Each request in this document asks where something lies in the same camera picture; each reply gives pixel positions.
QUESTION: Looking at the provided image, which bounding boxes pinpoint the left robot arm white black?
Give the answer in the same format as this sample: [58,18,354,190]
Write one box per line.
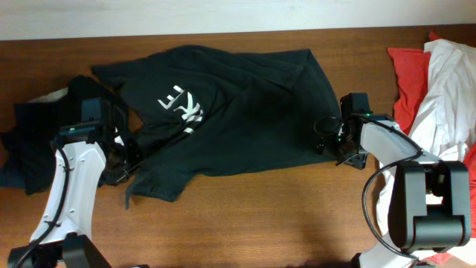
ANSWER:
[7,135,143,268]

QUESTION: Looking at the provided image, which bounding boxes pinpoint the folded black garment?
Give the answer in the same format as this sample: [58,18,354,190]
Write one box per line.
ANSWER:
[1,76,129,195]

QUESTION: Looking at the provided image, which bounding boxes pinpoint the folded white garment under stack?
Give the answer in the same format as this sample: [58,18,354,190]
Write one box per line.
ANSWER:
[28,87,68,103]

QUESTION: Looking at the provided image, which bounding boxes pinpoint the dark green t-shirt white print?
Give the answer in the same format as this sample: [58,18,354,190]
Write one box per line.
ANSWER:
[91,45,340,202]

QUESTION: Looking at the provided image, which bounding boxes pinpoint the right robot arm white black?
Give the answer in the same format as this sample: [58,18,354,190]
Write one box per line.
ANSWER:
[314,114,472,268]

